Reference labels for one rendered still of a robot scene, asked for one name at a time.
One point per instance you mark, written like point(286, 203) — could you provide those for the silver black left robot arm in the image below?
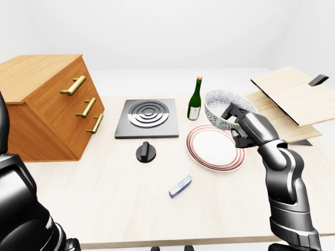
point(18, 198)

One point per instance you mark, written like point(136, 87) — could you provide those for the round black stove knob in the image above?
point(145, 153)

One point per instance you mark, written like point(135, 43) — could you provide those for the patterned white bowl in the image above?
point(217, 104)

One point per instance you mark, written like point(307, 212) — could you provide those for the green wine bottle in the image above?
point(194, 103)

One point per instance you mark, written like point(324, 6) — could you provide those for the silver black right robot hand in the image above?
point(257, 128)

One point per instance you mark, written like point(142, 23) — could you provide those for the wooden cabinet with drawers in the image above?
point(31, 75)

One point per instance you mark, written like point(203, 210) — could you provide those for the white plate with red rings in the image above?
point(213, 149)

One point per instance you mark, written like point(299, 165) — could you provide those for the flat dark stove plate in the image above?
point(147, 117)

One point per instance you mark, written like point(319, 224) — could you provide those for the wooden cabinet drawer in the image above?
point(79, 141)
point(55, 78)
point(70, 123)

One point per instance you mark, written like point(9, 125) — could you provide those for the small dark shape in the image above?
point(155, 249)
point(189, 248)

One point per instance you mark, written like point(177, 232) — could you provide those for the small blue white box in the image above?
point(180, 186)

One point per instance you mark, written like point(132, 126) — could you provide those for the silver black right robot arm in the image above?
point(286, 188)

